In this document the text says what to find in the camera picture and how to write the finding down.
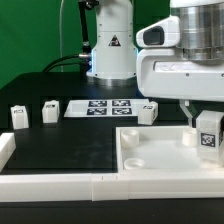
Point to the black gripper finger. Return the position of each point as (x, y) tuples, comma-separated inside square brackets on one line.
[(188, 109)]

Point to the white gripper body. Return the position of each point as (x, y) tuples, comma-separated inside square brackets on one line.
[(165, 73)]

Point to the white square tabletop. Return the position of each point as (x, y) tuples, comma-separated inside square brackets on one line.
[(159, 148)]

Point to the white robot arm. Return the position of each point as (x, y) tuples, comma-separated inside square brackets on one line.
[(113, 59)]

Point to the white sheet with fiducial tags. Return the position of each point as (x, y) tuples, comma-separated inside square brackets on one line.
[(104, 108)]

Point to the white L-shaped obstacle fence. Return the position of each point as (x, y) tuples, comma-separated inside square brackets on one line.
[(112, 186)]

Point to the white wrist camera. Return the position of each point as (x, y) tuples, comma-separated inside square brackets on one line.
[(163, 34)]

